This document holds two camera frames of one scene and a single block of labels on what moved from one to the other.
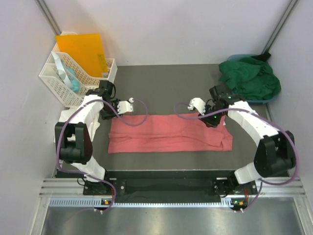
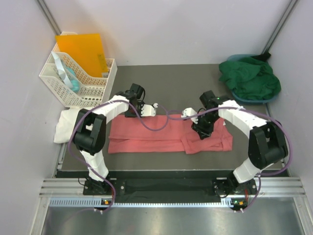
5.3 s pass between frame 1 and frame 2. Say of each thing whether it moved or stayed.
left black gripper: moved
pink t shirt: stayed
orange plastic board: stayed
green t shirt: stayed
